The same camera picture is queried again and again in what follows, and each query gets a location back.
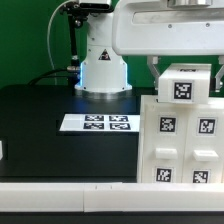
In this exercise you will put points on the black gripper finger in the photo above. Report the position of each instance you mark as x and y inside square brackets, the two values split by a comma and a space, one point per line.
[220, 74]

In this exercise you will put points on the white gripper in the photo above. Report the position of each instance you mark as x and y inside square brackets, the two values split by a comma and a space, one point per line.
[168, 28]

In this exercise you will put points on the white cabinet top block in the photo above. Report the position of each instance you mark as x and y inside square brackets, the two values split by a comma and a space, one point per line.
[185, 83]

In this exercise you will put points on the small white cabinet panel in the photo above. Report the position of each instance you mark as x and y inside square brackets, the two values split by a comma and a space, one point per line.
[165, 145]

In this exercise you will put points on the white cabinet body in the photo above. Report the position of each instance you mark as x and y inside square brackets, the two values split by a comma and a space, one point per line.
[149, 102]

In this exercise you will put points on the white cabinet door panel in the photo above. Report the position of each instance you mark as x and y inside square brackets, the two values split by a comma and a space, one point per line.
[204, 149]

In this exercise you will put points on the flat white base sheet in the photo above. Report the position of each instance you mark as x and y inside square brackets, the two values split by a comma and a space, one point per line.
[100, 123]

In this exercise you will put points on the white front fence bar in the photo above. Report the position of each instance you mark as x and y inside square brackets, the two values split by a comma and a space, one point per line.
[110, 197]

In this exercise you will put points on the white left edge block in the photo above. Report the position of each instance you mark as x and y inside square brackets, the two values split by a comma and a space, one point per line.
[1, 150]

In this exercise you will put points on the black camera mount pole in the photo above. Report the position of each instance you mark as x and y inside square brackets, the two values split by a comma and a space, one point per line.
[76, 18]

